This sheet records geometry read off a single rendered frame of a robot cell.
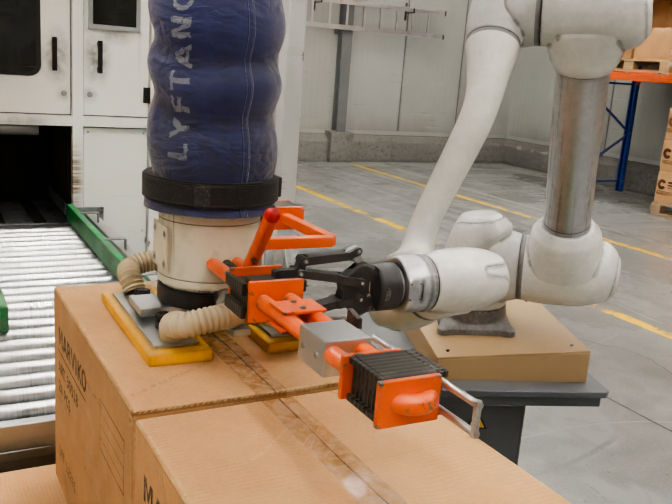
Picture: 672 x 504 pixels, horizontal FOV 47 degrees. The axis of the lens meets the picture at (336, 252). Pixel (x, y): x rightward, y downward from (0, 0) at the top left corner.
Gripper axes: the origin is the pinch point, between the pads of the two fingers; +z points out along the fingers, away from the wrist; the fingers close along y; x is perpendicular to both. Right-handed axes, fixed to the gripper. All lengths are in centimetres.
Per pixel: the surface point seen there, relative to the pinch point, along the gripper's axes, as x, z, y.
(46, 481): 53, 24, 54
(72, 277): 200, -5, 53
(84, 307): 40.2, 18.5, 13.0
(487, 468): -31.6, -16.0, 13.7
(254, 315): -3.0, 3.5, 1.8
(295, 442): -17.9, 3.3, 13.6
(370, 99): 957, -568, 18
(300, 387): -4.3, -3.6, 12.9
